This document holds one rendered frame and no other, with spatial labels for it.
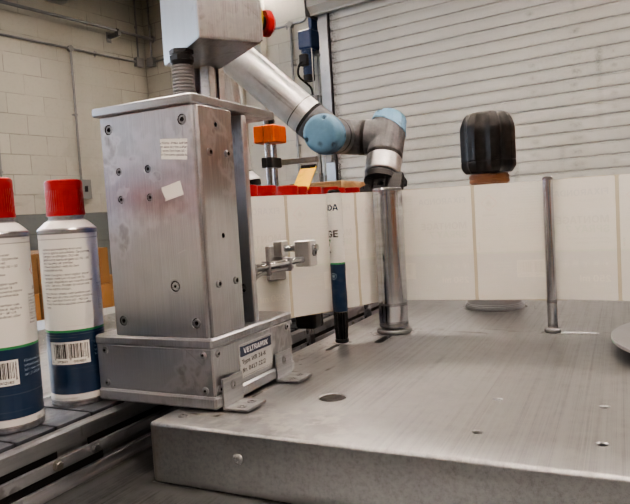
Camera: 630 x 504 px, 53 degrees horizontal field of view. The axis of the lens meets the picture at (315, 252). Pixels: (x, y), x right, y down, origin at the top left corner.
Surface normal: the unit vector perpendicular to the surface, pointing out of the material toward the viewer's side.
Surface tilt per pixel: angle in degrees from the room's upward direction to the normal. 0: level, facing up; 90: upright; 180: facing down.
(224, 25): 90
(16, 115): 90
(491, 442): 0
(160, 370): 90
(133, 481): 0
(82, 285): 90
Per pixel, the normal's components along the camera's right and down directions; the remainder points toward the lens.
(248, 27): 0.48, 0.03
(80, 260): 0.71, 0.00
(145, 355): -0.43, 0.08
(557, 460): -0.06, -1.00
